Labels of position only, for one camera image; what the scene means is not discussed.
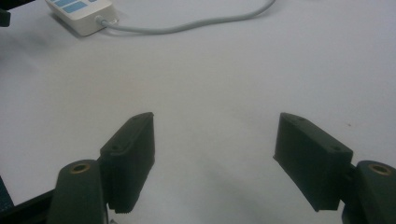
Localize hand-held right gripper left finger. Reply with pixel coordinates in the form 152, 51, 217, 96
98, 111, 156, 215

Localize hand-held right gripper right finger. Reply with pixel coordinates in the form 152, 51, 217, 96
273, 112, 355, 213

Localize grey power cable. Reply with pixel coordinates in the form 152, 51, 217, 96
96, 0, 277, 35

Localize white power strip blue buttons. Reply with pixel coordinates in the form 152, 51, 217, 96
44, 0, 120, 37

